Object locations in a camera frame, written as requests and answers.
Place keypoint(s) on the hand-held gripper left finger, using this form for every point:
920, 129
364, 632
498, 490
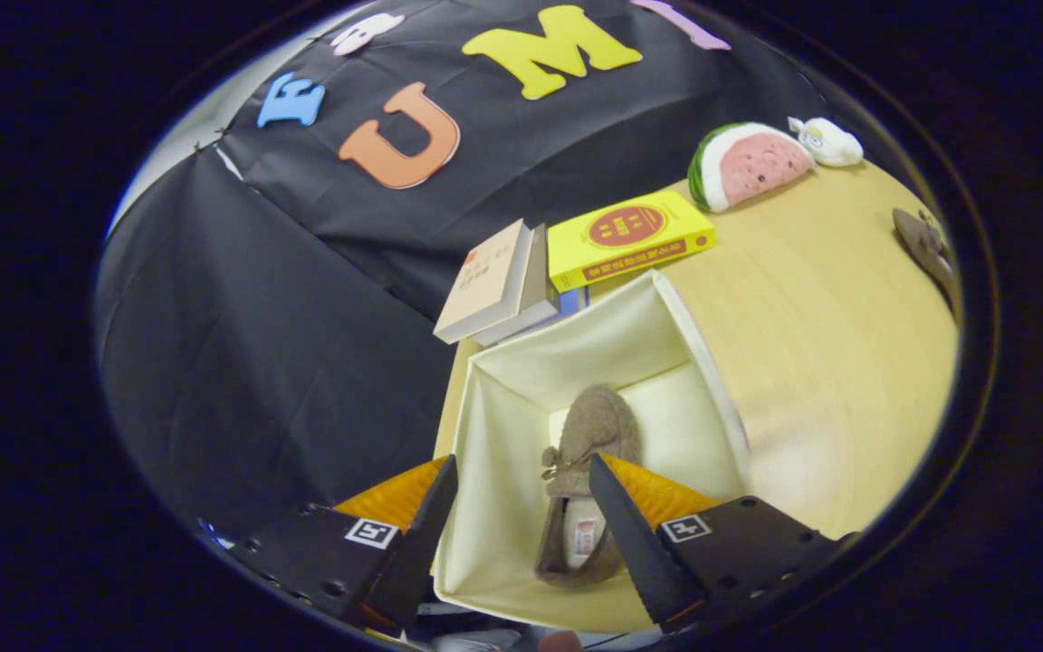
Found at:
413, 561

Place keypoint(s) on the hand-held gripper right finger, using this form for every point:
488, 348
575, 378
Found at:
635, 552

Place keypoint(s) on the brown fuzzy slipper shoe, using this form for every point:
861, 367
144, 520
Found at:
594, 421
924, 244

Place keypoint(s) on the cream fabric storage box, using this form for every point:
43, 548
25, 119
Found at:
503, 426

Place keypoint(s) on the blue book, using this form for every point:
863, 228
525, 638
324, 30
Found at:
571, 302

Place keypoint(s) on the grey book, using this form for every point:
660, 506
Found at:
538, 294

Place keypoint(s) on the beige book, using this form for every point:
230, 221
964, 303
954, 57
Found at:
485, 281

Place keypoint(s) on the yellow book with red circle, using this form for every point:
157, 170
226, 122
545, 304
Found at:
630, 240

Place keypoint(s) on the watermelon slice plush toy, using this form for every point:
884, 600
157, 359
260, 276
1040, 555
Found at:
757, 163

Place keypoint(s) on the white plush toy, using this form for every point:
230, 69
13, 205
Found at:
831, 143

